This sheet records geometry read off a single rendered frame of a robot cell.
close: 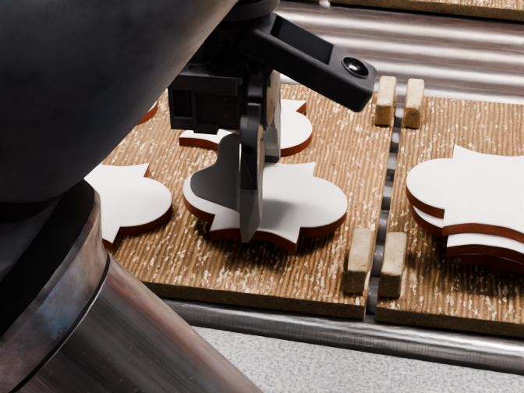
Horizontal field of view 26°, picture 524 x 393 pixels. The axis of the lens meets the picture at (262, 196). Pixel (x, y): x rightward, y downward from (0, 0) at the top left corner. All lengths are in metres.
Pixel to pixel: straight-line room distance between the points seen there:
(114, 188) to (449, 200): 0.31
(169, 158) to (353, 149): 0.18
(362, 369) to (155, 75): 0.57
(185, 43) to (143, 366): 0.13
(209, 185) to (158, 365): 0.51
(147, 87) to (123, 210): 0.66
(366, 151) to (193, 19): 0.76
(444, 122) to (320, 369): 0.37
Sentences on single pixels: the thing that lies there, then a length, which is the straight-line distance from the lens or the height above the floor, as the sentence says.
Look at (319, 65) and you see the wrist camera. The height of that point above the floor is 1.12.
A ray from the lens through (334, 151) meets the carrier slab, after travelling 1.12.
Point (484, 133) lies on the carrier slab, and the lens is 1.16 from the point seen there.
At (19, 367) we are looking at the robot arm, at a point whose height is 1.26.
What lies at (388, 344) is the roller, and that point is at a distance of 0.93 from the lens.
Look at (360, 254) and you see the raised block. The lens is 0.94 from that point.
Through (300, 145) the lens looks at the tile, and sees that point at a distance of 1.11.
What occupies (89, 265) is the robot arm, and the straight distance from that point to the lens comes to 0.43.
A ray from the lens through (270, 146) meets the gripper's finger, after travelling 1.02.
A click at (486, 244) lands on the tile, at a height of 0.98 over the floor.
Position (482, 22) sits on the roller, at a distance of 1.44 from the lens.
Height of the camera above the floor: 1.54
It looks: 35 degrees down
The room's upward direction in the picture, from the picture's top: straight up
